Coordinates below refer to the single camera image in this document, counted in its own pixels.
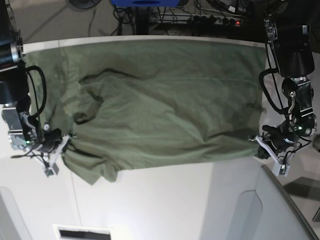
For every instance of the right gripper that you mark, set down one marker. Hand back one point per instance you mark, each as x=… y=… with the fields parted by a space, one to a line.
x=49 y=140

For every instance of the green t-shirt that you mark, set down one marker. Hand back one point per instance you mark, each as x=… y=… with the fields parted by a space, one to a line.
x=151 y=103

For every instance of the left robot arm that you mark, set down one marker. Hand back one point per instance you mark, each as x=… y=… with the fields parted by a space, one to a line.
x=287 y=26

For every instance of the black power strip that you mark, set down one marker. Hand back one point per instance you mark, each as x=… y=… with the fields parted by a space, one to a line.
x=215 y=20

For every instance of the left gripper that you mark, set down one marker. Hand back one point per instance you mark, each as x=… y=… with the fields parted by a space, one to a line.
x=279 y=139

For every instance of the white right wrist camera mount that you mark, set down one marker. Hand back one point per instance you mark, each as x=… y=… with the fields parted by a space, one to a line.
x=50 y=167

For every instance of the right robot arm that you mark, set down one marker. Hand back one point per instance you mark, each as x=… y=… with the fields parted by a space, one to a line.
x=25 y=130

